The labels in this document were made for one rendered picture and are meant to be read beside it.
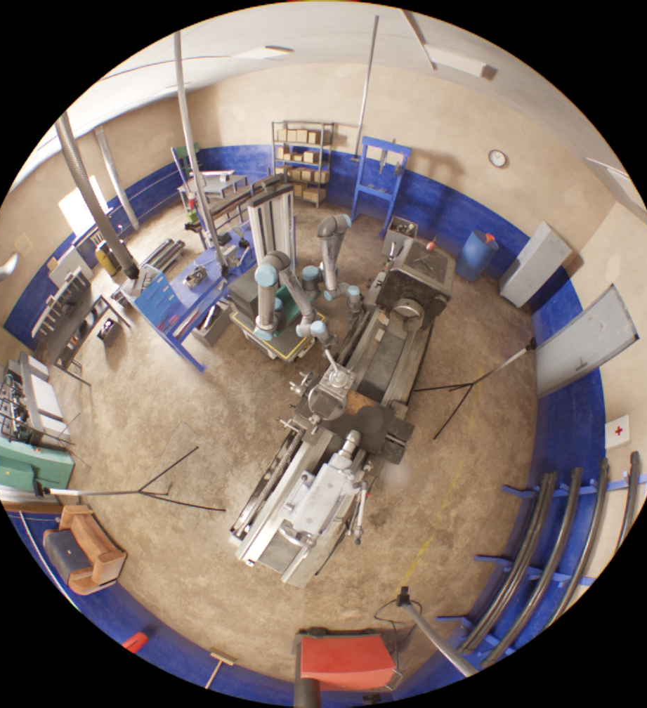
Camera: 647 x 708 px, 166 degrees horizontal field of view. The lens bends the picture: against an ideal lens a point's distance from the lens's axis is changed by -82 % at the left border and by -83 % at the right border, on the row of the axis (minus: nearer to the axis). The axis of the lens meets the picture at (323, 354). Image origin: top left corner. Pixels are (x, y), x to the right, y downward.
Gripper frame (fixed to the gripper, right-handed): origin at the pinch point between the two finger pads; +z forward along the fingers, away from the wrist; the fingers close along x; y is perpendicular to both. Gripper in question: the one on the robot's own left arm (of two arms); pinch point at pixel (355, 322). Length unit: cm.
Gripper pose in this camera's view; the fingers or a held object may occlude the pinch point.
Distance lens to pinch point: 194.8
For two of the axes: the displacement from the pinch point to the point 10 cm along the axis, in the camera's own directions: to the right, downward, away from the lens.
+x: 7.1, -5.4, 4.5
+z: 1.4, 7.4, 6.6
